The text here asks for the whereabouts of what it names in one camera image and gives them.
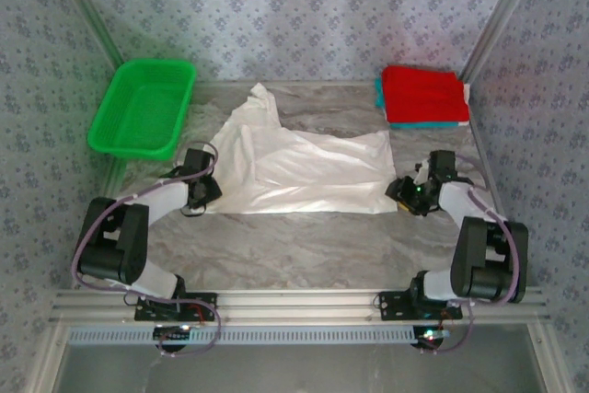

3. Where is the white t-shirt with red print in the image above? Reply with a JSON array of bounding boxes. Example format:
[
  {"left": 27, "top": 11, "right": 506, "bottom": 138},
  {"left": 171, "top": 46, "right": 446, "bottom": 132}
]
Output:
[{"left": 209, "top": 82, "right": 398, "bottom": 216}]

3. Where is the green plastic basket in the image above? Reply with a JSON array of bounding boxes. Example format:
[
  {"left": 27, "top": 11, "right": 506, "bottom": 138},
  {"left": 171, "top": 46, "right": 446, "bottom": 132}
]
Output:
[{"left": 87, "top": 59, "right": 198, "bottom": 163}]

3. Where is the black controller board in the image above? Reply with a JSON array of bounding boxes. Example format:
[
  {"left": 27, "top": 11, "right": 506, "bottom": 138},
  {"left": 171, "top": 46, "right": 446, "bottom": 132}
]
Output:
[
  {"left": 153, "top": 324, "right": 193, "bottom": 344},
  {"left": 412, "top": 326, "right": 451, "bottom": 351}
]

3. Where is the aluminium table edge strip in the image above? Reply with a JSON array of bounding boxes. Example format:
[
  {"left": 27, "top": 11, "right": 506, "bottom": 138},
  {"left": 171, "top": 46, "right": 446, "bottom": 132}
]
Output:
[{"left": 196, "top": 79, "right": 383, "bottom": 88}]

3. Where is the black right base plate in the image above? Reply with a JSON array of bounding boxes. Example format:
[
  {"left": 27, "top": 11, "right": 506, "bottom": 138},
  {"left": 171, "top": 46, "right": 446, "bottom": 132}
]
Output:
[{"left": 377, "top": 291, "right": 464, "bottom": 322}]

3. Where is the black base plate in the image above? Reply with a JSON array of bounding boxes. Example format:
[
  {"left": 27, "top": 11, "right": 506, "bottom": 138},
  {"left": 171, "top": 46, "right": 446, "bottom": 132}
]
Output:
[
  {"left": 133, "top": 291, "right": 218, "bottom": 322},
  {"left": 377, "top": 291, "right": 464, "bottom": 322}
]

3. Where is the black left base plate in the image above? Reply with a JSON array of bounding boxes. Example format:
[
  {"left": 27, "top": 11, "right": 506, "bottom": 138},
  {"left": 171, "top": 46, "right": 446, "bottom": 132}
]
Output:
[{"left": 133, "top": 291, "right": 218, "bottom": 322}]

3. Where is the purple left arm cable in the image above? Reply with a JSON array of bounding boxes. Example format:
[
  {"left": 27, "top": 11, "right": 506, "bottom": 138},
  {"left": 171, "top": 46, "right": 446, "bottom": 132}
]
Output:
[{"left": 72, "top": 141, "right": 223, "bottom": 358}]

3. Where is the aluminium mounting rail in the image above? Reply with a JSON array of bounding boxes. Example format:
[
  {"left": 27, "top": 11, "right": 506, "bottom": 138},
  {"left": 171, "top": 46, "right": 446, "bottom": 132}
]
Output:
[{"left": 50, "top": 287, "right": 551, "bottom": 324}]

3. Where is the grey slotted cable duct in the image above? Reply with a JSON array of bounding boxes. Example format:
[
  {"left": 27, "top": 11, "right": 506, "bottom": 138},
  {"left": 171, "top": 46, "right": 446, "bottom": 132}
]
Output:
[{"left": 66, "top": 324, "right": 455, "bottom": 347}]

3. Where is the aluminium frame post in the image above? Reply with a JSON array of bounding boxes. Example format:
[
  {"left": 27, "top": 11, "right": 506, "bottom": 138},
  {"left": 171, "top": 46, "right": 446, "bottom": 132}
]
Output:
[
  {"left": 48, "top": 0, "right": 126, "bottom": 73},
  {"left": 458, "top": 0, "right": 549, "bottom": 84}
]

